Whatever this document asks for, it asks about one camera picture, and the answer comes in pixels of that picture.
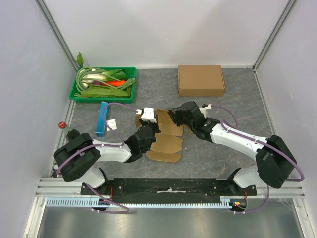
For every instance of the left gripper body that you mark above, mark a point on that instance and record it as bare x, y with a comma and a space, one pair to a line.
154, 126

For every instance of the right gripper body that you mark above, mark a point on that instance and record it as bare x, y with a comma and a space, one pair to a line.
179, 116

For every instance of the small cardboard box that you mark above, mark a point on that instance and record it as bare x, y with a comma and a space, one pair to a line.
168, 144

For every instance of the large cardboard box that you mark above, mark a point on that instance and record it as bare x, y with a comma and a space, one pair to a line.
200, 81

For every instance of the small white plastic packet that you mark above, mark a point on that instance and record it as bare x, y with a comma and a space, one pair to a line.
111, 124

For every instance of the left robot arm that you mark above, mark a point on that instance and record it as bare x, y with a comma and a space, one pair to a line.
77, 157

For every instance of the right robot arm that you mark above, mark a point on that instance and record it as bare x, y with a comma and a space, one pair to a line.
274, 160

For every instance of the blue rectangular box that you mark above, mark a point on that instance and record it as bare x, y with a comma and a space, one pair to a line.
101, 126

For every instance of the green asparagus bundle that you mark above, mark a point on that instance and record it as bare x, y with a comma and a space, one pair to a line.
127, 84

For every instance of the orange toy carrot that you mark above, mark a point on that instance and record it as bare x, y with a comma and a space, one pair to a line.
116, 83

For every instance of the green plastic tray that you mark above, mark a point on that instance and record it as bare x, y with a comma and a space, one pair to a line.
130, 73

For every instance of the green lettuce leaf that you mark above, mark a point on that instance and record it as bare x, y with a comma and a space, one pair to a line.
99, 92

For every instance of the white toy radish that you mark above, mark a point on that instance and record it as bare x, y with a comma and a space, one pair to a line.
95, 79

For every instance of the green long beans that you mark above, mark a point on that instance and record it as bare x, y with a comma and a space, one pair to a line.
82, 72

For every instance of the dark soda bottle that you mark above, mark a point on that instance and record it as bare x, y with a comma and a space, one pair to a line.
69, 132

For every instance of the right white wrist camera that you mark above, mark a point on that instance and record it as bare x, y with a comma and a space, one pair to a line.
204, 109

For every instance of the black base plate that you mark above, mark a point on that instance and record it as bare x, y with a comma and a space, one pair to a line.
169, 190

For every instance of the slotted cable duct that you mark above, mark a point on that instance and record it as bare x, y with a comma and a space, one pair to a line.
94, 202

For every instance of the left aluminium frame post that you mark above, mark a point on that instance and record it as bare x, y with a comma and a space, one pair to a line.
56, 31

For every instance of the aluminium frame post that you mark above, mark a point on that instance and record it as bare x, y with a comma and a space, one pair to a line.
274, 33
56, 31

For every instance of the right aluminium frame post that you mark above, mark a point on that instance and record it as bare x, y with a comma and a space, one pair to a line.
274, 33

